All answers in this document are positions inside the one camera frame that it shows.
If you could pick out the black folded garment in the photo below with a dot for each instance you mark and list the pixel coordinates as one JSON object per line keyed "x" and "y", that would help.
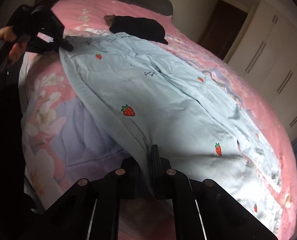
{"x": 144, "y": 28}

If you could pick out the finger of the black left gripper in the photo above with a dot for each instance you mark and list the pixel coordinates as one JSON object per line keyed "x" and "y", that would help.
{"x": 60, "y": 42}

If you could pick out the white wardrobe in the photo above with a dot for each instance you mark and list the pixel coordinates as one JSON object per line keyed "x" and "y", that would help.
{"x": 267, "y": 59}

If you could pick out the pink floral bed quilt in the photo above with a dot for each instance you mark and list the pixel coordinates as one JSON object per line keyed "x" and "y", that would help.
{"x": 62, "y": 141}

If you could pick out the person's left hand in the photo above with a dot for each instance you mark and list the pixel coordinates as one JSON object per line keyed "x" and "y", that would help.
{"x": 7, "y": 35}

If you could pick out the dark brown door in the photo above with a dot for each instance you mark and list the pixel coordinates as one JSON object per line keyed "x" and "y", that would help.
{"x": 222, "y": 28}

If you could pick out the light blue strawberry pants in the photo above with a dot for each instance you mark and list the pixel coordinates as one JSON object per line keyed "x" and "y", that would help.
{"x": 142, "y": 95}

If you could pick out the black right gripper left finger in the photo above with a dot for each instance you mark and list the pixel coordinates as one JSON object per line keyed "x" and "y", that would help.
{"x": 126, "y": 182}

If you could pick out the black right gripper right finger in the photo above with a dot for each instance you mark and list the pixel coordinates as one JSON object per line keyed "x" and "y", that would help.
{"x": 166, "y": 182}

